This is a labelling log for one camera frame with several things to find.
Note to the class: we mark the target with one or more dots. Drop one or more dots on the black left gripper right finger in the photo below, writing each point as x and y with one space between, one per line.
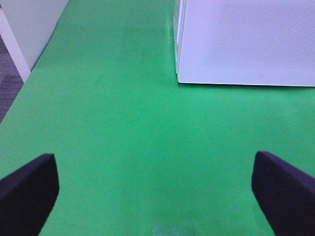
285 194

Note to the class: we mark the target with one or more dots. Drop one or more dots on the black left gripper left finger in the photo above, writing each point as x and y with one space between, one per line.
27 197

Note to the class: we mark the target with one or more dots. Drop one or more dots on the white microwave door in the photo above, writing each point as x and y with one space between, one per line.
248 42

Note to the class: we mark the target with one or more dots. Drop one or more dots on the white microwave oven body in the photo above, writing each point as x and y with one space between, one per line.
177 29

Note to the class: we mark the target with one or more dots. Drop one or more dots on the white table leg post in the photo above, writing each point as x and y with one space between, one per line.
13 48

